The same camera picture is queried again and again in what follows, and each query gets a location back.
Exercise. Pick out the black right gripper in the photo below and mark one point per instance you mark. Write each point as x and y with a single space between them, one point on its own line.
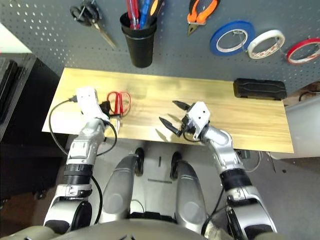
186 126

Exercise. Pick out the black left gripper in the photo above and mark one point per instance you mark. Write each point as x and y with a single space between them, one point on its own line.
115 116

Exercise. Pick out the orange needle-nose pliers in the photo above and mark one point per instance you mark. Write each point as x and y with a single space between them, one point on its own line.
197 15

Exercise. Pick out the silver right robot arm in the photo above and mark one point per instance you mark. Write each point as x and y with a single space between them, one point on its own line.
225 150

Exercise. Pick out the grey metal pegboard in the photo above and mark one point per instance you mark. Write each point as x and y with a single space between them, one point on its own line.
175 50

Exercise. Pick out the black plastic cup holder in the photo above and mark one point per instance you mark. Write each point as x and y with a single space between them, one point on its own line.
140 50

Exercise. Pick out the blue tape roll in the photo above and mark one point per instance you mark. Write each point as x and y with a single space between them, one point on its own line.
213 45

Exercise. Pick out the silver robot right leg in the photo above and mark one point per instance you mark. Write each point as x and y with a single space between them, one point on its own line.
190 200

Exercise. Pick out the silver robot leg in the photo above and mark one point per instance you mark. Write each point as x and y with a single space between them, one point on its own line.
190 200
117 195

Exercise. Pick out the black plastic tool case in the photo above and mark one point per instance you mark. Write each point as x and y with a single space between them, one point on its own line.
260 88

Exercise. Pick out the silver robot left leg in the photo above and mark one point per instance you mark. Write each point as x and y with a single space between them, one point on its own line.
117 195

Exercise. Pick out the white tape roll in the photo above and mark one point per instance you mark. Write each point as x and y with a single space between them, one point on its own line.
251 48

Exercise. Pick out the orange and black screwdriver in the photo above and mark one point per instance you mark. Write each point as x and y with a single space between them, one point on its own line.
155 5

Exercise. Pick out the worn grey shoe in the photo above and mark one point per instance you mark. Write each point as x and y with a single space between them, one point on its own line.
215 231

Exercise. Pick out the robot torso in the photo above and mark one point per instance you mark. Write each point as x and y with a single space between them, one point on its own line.
130 232

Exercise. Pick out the red tape roll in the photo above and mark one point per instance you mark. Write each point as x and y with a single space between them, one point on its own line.
290 56

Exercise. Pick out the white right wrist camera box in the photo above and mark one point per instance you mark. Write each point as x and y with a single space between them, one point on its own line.
198 117

